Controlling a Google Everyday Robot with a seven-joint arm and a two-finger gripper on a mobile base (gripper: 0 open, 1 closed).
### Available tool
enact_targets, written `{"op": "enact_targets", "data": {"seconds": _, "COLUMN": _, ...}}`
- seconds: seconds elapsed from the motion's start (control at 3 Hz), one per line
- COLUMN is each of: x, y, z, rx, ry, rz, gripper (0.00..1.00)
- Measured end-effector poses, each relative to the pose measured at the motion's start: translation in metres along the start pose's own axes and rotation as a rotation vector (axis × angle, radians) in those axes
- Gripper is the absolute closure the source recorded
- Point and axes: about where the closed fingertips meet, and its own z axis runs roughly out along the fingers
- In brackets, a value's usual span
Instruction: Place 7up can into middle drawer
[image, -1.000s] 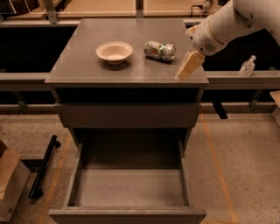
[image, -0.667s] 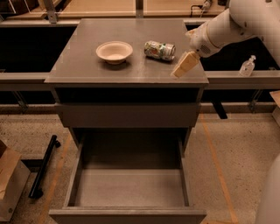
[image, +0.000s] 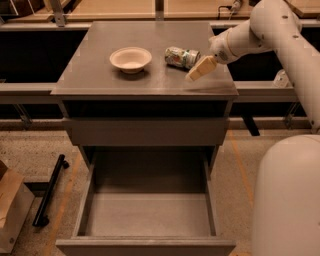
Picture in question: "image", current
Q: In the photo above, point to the grey drawer cabinet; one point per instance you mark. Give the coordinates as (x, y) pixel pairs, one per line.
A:
(91, 87)

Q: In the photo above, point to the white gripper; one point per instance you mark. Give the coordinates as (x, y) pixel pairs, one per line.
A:
(220, 47)

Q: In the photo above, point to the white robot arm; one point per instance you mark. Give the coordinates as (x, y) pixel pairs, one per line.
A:
(286, 210)

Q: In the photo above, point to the white paper bowl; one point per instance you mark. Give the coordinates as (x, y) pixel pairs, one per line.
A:
(130, 60)

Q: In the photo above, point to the black metal bar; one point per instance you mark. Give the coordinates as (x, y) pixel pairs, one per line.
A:
(41, 219)

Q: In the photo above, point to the clear sanitizer bottle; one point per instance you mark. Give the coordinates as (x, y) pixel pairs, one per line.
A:
(281, 79)

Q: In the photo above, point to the closed grey top drawer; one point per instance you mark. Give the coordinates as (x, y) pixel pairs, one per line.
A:
(146, 131)

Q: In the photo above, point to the open grey middle drawer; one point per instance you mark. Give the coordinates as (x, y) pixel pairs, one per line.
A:
(147, 203)

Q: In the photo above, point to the green white 7up can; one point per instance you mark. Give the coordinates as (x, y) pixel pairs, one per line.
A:
(182, 58)

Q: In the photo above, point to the brown cardboard box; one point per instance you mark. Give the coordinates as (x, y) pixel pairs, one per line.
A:
(15, 202)

